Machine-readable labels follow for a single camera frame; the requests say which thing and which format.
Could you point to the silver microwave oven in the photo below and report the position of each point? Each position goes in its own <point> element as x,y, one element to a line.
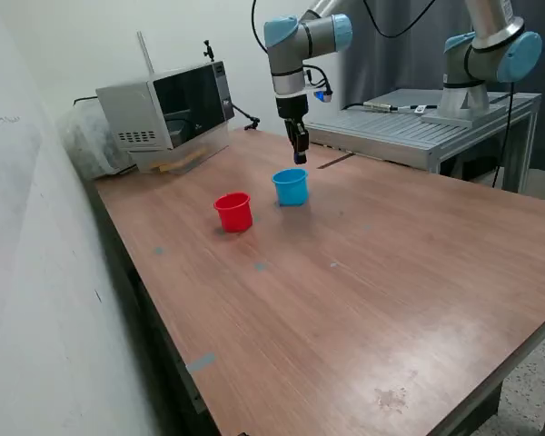
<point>131,104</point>

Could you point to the red plastic cup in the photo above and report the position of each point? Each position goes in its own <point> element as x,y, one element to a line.
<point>234,218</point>

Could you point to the metal robot mounting plate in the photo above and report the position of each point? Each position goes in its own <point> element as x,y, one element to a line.
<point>454,119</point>

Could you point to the white warning tag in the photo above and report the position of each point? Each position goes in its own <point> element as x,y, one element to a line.
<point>420,109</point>

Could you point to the wrist camera with white bracket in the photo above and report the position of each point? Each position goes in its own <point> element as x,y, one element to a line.
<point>322,93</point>

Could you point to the blue plastic cup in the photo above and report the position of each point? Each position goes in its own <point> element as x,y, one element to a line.
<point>290,191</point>

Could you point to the long blue-grey tape strip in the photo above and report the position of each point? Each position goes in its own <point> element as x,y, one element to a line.
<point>201,362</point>

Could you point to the white thin rod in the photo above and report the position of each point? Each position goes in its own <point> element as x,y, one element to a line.
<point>145,52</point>

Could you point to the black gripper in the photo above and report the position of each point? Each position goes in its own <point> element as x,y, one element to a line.
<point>291,106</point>

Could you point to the light wooden sticks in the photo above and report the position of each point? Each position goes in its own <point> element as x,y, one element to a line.
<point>181,160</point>

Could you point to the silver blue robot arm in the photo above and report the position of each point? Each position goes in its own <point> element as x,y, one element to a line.
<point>288,59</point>

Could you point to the crumpled clear plastic bag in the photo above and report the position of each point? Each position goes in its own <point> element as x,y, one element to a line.
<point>86,145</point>

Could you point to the black camera mount stud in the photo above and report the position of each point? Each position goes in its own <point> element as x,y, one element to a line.
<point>209,50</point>

